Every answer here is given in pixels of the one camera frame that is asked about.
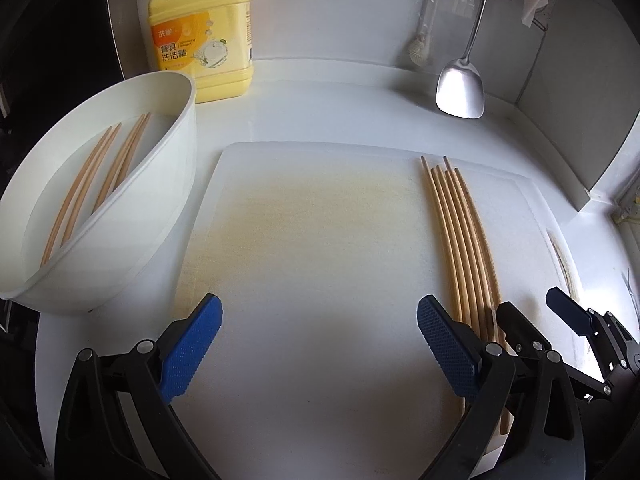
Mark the white long-handled dish brush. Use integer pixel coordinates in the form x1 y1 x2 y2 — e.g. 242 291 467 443
407 0 448 68

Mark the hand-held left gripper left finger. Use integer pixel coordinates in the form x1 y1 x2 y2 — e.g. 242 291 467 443
54 294 224 480

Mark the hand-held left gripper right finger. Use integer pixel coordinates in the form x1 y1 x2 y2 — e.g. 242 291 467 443
417 295 587 480

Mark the white round basin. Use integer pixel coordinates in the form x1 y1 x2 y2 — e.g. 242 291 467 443
0 71 197 316

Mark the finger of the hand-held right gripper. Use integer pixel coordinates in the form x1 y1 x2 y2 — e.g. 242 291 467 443
495 301 613 402
545 287 598 337

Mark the white plastic cutting board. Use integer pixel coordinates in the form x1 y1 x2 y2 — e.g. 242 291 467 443
176 141 591 480

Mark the yellow dish soap pump bottle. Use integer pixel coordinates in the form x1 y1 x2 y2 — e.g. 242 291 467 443
132 0 255 105

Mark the stainless steel spatula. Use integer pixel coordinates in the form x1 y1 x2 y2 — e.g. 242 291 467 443
435 0 501 120

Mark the bunch of wooden chopsticks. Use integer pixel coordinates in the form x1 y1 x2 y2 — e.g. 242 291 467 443
420 155 516 436

